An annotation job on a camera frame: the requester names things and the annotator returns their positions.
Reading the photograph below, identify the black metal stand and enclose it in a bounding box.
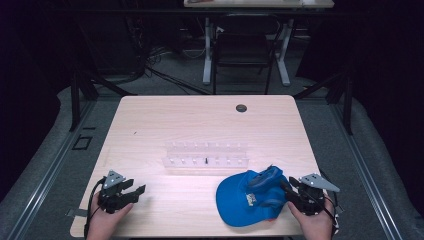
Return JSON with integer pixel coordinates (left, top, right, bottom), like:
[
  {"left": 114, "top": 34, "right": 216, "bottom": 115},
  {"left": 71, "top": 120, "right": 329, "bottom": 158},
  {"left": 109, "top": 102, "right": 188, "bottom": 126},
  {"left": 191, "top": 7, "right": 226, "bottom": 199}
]
[
  {"left": 293, "top": 68, "right": 354, "bottom": 136},
  {"left": 68, "top": 19, "right": 138, "bottom": 133}
]

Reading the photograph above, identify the person's left hand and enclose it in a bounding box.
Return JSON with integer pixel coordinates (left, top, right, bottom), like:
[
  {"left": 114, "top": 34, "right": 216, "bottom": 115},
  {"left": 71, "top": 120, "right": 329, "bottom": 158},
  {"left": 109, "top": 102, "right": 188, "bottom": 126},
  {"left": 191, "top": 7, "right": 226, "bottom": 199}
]
[{"left": 86, "top": 192, "right": 135, "bottom": 240}]

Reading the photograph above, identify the black cable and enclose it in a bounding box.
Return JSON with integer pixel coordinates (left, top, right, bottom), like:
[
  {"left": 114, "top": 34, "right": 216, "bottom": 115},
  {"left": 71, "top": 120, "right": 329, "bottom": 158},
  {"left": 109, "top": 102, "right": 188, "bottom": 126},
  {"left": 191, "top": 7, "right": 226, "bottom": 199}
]
[
  {"left": 318, "top": 169, "right": 342, "bottom": 236},
  {"left": 83, "top": 177, "right": 107, "bottom": 240}
]

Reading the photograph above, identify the black chair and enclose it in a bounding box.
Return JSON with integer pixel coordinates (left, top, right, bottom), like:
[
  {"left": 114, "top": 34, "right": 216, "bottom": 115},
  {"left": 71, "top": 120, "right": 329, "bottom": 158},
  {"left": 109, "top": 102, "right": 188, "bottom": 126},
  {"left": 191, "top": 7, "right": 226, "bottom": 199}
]
[{"left": 211, "top": 13, "right": 282, "bottom": 96}]

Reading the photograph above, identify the clear acrylic rack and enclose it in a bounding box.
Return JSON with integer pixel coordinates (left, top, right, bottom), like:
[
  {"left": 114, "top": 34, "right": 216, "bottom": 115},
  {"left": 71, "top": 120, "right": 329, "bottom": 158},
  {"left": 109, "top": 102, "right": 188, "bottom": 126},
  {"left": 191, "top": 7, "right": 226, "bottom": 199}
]
[{"left": 162, "top": 140, "right": 250, "bottom": 169}]

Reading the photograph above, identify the blue baseball cap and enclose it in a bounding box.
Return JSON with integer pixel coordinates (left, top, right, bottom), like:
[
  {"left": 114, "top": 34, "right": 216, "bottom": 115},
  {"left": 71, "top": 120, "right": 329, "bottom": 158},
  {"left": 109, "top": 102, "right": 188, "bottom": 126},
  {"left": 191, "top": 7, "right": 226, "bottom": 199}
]
[{"left": 215, "top": 164, "right": 290, "bottom": 228}]

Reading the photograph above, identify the black tape square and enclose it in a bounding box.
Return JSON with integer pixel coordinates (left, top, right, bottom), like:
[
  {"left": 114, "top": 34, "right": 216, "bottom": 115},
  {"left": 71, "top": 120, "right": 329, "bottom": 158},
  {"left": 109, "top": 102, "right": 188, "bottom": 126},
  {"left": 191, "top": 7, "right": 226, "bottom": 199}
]
[{"left": 72, "top": 134, "right": 93, "bottom": 151}]

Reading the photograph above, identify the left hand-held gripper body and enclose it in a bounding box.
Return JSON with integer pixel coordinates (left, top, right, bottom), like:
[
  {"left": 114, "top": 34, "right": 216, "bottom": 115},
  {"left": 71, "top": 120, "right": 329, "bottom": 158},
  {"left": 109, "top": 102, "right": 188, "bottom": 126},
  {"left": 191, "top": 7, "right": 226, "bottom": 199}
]
[{"left": 98, "top": 169, "right": 135, "bottom": 215}]

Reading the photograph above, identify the person's right hand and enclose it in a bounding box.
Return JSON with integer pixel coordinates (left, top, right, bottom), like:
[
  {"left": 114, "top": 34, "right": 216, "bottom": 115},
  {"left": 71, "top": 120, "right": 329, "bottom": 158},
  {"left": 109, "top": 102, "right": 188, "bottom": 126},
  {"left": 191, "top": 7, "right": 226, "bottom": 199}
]
[{"left": 287, "top": 188, "right": 336, "bottom": 240}]

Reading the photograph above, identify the bundle of floor cables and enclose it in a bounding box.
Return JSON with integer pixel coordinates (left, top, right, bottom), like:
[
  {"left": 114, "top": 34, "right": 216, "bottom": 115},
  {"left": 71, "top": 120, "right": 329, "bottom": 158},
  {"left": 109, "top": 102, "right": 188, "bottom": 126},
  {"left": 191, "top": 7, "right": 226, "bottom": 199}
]
[{"left": 126, "top": 16, "right": 211, "bottom": 96}]

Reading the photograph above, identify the white-legged desk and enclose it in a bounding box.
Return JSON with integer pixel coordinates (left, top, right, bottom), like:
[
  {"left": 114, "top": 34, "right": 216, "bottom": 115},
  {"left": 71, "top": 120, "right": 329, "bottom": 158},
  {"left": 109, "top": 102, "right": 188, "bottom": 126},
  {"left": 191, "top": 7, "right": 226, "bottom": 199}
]
[{"left": 183, "top": 0, "right": 335, "bottom": 87}]

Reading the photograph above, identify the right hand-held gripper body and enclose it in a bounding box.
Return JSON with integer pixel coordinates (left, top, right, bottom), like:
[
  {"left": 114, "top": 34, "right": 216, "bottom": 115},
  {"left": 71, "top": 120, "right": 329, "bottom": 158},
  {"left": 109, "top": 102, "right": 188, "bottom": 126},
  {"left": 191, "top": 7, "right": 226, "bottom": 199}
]
[{"left": 288, "top": 173, "right": 341, "bottom": 217}]

